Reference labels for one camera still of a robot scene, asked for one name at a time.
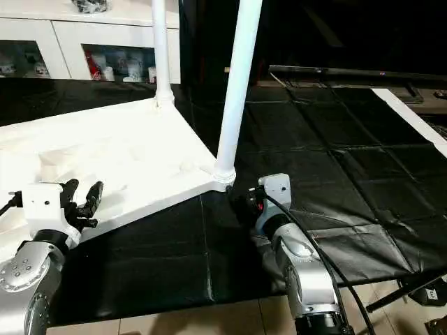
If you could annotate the white plastic table top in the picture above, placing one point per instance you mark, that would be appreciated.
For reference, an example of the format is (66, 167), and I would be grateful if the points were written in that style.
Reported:
(126, 153)

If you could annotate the white plastic table leg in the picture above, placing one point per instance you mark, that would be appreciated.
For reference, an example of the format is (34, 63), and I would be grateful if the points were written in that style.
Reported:
(237, 84)
(161, 49)

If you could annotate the black work mat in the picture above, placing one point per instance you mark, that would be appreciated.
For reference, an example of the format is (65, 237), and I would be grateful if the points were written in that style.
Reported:
(335, 160)

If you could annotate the red bottle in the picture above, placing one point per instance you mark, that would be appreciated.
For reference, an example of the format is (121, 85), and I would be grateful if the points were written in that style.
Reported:
(93, 68)

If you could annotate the white cabinet with glass doors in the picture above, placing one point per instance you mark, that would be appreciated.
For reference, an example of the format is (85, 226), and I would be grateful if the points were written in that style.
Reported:
(70, 35)

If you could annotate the black flat bar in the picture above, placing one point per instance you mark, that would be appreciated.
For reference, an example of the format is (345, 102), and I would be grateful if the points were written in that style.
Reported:
(363, 72)

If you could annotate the white board strip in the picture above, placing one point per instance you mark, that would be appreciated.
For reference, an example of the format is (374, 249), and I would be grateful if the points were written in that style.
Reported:
(412, 115)

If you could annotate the black bundle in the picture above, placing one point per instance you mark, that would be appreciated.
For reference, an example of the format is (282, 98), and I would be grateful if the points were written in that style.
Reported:
(91, 5)

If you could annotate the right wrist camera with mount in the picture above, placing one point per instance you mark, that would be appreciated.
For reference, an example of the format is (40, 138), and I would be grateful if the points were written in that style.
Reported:
(276, 190)

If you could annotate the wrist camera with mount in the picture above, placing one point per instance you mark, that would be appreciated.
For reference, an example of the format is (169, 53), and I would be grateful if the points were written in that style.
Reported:
(45, 206)
(276, 190)

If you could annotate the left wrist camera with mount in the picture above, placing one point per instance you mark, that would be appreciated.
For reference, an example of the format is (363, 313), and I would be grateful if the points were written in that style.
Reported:
(45, 206)

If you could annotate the black metal frame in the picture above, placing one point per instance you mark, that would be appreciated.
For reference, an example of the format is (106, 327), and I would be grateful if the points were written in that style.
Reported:
(408, 287)

